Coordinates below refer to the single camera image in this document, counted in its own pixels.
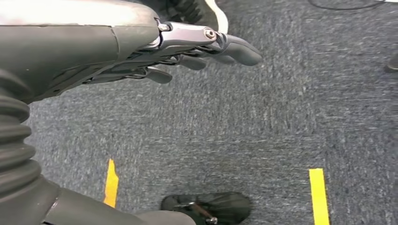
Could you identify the long yellow tape strip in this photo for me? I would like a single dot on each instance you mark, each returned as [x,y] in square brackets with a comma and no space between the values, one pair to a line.
[319,198]

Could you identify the torn yellow tape piece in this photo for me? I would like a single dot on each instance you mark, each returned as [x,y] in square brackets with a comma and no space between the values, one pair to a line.
[111,186]

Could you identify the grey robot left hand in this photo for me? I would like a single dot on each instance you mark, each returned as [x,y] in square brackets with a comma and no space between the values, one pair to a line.
[77,43]

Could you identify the person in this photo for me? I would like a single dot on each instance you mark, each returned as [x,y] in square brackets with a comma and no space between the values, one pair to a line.
[186,11]

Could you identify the black robot foot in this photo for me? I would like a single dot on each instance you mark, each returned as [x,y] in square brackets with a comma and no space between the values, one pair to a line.
[224,206]

